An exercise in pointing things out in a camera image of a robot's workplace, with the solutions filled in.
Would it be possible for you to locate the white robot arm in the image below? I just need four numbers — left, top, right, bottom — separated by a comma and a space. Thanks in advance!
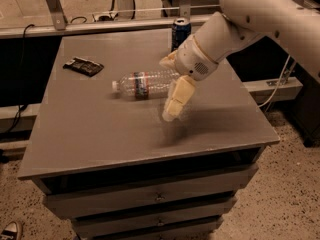
160, 0, 320, 121

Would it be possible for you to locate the white power strip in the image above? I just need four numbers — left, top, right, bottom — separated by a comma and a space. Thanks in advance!
93, 13, 118, 22

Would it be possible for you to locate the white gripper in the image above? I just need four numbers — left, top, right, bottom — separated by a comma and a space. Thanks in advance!
159, 35, 218, 122

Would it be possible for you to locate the blue soda can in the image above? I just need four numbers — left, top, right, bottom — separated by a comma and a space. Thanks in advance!
171, 17, 191, 51

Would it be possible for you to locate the white cable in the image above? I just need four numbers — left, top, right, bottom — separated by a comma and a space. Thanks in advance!
258, 53, 293, 109

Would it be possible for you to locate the black and white sneaker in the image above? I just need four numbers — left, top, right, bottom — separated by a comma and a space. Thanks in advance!
0, 221, 23, 240

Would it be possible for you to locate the metal railing frame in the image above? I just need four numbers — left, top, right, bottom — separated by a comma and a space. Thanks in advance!
0, 0, 220, 39

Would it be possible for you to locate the clear plastic water bottle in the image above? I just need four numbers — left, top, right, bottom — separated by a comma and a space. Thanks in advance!
112, 69, 180, 100

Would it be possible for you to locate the black cable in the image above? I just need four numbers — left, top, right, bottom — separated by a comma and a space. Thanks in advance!
3, 23, 36, 135

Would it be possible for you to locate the grey drawer cabinet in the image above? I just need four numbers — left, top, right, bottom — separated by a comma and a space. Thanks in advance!
18, 29, 279, 240

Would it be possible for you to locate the dark snack wrapper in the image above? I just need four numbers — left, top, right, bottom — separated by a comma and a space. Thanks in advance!
63, 57, 104, 77

